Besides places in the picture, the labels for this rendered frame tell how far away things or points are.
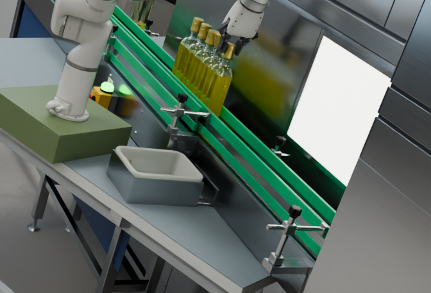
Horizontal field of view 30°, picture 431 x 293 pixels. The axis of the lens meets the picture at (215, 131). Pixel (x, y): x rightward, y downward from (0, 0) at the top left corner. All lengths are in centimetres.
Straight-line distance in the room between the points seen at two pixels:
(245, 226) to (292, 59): 52
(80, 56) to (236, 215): 63
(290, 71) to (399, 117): 90
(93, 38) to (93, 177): 39
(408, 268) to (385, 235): 8
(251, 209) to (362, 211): 64
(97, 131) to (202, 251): 52
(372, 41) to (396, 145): 66
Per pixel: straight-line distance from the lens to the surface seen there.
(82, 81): 236
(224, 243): 217
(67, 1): 223
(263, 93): 248
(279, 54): 244
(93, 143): 239
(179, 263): 216
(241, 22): 238
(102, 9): 221
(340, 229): 162
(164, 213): 221
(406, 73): 152
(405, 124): 151
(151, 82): 257
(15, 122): 240
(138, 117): 259
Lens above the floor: 172
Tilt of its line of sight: 19 degrees down
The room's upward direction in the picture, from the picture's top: 19 degrees clockwise
